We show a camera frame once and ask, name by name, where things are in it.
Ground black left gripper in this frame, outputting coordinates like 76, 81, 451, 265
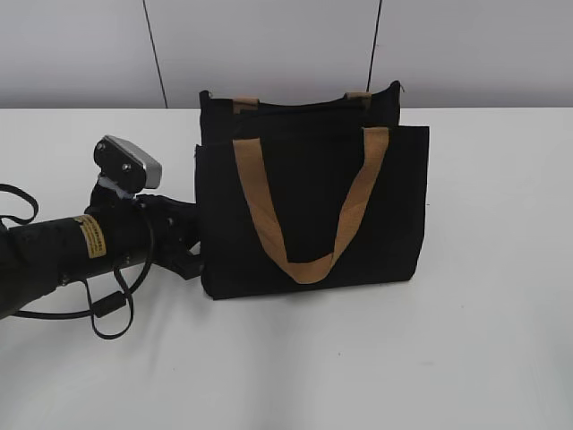
136, 194, 204, 280

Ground black left camera cable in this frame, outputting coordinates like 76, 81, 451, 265
0, 182, 156, 341

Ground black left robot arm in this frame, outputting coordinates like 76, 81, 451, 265
1, 190, 202, 317

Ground black tote bag tan handles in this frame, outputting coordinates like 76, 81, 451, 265
194, 82, 430, 299

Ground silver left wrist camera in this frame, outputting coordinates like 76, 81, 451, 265
93, 134, 162, 194

